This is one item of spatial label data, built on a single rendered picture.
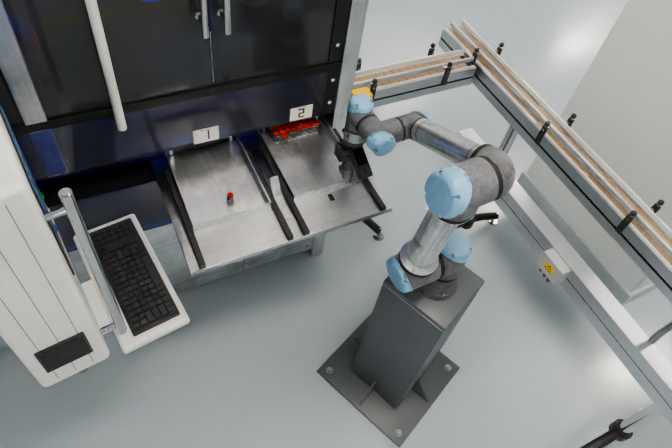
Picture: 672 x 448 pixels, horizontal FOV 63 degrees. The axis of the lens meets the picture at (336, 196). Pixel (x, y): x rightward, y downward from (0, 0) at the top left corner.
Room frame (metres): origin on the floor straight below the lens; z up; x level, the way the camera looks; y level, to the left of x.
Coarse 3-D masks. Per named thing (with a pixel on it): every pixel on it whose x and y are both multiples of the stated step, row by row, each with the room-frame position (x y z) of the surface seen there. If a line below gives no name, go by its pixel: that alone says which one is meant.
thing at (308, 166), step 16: (320, 128) 1.51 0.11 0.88; (272, 144) 1.38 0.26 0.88; (288, 144) 1.39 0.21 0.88; (304, 144) 1.41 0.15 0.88; (320, 144) 1.42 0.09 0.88; (288, 160) 1.32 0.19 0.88; (304, 160) 1.33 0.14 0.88; (320, 160) 1.34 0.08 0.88; (336, 160) 1.36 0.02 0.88; (288, 176) 1.24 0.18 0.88; (304, 176) 1.26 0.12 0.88; (320, 176) 1.27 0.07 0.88; (336, 176) 1.28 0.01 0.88; (304, 192) 1.16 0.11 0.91; (320, 192) 1.19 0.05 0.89
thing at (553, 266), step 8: (552, 248) 1.42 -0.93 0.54; (544, 256) 1.38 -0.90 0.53; (552, 256) 1.38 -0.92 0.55; (544, 264) 1.37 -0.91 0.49; (552, 264) 1.34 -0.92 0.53; (560, 264) 1.34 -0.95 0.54; (544, 272) 1.35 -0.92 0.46; (552, 272) 1.33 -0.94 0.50; (560, 272) 1.31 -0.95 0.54; (568, 272) 1.31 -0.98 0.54; (552, 280) 1.31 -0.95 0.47; (560, 280) 1.31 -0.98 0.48
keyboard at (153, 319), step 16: (112, 224) 0.95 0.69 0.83; (128, 224) 0.96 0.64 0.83; (96, 240) 0.88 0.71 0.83; (112, 240) 0.89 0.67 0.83; (128, 240) 0.90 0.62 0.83; (112, 256) 0.83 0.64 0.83; (128, 256) 0.84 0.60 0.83; (144, 256) 0.85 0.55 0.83; (112, 272) 0.78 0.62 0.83; (128, 272) 0.79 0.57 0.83; (144, 272) 0.80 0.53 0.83; (112, 288) 0.73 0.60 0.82; (128, 288) 0.74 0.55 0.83; (144, 288) 0.75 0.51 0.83; (160, 288) 0.76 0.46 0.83; (128, 304) 0.69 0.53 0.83; (144, 304) 0.70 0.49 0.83; (160, 304) 0.71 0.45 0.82; (128, 320) 0.64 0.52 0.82; (144, 320) 0.65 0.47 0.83; (160, 320) 0.66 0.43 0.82
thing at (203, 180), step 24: (216, 144) 1.33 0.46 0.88; (240, 144) 1.33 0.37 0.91; (192, 168) 1.19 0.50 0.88; (216, 168) 1.22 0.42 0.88; (240, 168) 1.24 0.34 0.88; (192, 192) 1.09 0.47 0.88; (216, 192) 1.11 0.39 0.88; (240, 192) 1.13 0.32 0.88; (264, 192) 1.13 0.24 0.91; (192, 216) 1.00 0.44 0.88; (216, 216) 1.02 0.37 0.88; (240, 216) 1.03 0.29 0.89
